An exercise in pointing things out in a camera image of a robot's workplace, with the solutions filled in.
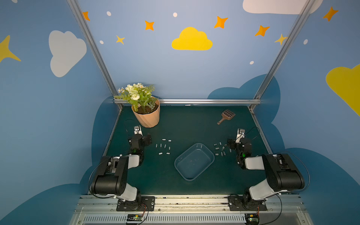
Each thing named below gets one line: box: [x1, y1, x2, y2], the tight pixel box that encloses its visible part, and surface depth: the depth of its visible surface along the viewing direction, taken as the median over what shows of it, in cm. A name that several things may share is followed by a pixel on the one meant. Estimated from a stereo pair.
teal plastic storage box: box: [173, 142, 215, 182], surface depth 91 cm
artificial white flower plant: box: [113, 82, 158, 113], surface depth 88 cm
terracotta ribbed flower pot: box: [131, 99, 161, 128], surface depth 98 cm
